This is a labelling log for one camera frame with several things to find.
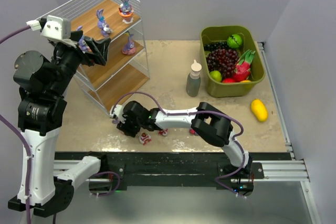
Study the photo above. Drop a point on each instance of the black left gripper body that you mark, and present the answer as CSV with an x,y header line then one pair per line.
x,y
85,51

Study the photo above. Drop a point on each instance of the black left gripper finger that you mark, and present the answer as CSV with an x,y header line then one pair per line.
x,y
99,50
76,39

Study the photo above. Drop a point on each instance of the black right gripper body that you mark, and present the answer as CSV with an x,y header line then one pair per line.
x,y
128,123

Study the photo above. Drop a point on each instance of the purple bunny with tube toy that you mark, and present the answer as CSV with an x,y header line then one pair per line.
x,y
102,24

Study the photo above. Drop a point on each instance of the purple bunny pink donut toy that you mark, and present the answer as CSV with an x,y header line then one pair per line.
x,y
129,48

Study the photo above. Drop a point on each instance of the small purple bunny strawberry toy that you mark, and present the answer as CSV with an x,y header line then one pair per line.
x,y
192,132

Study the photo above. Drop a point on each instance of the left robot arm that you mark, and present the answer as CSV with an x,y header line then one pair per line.
x,y
42,84

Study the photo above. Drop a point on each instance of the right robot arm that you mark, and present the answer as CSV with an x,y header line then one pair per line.
x,y
213,126

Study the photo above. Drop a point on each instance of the pink bear cake slice toy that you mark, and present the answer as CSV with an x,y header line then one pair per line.
x,y
145,138

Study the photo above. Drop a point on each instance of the pink bear strawberry toy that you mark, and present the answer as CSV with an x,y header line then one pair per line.
x,y
163,132

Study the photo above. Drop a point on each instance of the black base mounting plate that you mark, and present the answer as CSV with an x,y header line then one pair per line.
x,y
168,169

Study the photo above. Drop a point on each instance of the spray bottle white cap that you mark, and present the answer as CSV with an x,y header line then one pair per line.
x,y
194,79

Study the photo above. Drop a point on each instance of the green apple toy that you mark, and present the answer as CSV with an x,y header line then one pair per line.
x,y
216,75

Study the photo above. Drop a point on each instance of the red apple toy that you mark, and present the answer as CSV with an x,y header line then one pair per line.
x,y
228,80

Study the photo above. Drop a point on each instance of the dark blue grape bunch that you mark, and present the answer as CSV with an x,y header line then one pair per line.
x,y
216,45

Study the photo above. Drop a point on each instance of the dark red grape bunch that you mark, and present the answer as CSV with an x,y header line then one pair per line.
x,y
222,60

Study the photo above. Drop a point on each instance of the pink dragon fruit toy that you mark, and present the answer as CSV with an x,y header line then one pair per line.
x,y
242,69

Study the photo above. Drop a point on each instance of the green plastic fruit bin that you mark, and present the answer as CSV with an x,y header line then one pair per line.
x,y
221,33

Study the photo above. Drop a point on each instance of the yellow mango toy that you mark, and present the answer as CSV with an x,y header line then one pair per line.
x,y
259,110

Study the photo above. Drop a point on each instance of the green round melon toy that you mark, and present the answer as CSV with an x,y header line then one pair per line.
x,y
234,41

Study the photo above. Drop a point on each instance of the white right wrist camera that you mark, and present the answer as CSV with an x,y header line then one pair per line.
x,y
116,112

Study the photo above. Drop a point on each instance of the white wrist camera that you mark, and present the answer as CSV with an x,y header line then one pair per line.
x,y
55,29
116,112

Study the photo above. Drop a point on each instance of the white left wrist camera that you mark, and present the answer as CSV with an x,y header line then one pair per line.
x,y
55,29

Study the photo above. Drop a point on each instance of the white wire wooden shelf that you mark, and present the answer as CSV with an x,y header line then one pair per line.
x,y
122,74

